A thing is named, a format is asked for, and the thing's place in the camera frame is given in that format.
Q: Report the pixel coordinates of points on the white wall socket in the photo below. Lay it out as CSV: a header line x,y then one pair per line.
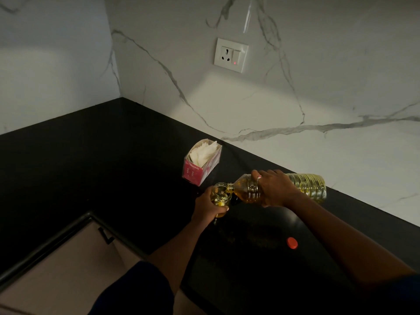
x,y
231,55

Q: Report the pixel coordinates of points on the red bottle cap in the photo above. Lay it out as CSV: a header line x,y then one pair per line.
x,y
292,243

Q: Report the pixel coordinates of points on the pink tissue box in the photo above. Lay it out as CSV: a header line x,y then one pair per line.
x,y
194,175

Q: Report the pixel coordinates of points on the small glass oil dispenser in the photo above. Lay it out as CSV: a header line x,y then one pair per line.
x,y
220,200

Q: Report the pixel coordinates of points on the person's right forearm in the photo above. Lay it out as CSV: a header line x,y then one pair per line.
x,y
352,242

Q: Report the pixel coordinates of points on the person's left hand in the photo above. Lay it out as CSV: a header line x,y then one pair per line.
x,y
204,209

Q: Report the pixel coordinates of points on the person's right hand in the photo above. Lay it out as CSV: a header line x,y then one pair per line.
x,y
275,189

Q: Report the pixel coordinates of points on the beige lower cabinet front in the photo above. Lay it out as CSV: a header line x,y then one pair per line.
x,y
65,275

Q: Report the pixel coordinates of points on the black countertop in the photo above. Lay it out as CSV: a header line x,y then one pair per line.
x,y
82,160

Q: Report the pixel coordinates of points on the blue right shirt sleeve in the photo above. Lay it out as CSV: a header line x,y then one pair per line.
x,y
405,298

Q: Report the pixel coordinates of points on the large clear plastic oil bottle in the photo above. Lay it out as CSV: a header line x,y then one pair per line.
x,y
310,187

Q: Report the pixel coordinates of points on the white tissues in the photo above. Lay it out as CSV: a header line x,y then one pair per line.
x,y
203,154

